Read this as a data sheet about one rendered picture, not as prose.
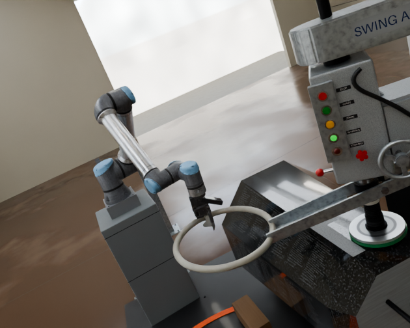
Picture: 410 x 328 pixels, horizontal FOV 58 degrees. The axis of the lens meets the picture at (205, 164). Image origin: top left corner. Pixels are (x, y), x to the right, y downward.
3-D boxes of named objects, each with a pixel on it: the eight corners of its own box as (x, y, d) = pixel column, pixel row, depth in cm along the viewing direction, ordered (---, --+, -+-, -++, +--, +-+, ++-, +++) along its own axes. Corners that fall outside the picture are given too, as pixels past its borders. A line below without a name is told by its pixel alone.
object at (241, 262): (280, 205, 187) (278, 200, 186) (272, 271, 144) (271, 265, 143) (190, 215, 203) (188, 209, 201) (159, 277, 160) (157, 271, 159)
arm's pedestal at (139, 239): (148, 336, 263) (94, 238, 234) (134, 298, 308) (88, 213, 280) (209, 298, 275) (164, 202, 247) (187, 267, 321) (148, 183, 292)
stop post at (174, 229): (177, 224, 401) (135, 133, 365) (181, 231, 383) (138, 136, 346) (160, 232, 398) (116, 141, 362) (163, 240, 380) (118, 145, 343)
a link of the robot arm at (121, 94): (115, 168, 268) (100, 88, 209) (135, 157, 276) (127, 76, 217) (126, 182, 261) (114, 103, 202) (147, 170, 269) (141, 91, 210)
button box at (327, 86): (350, 155, 132) (331, 79, 122) (351, 158, 129) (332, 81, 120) (327, 160, 135) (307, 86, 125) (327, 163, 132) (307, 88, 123)
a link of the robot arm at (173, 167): (160, 166, 195) (172, 170, 184) (178, 156, 200) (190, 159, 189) (166, 181, 198) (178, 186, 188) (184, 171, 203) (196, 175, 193)
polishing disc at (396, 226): (404, 245, 138) (403, 242, 138) (345, 243, 150) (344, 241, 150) (407, 212, 154) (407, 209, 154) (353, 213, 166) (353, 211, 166)
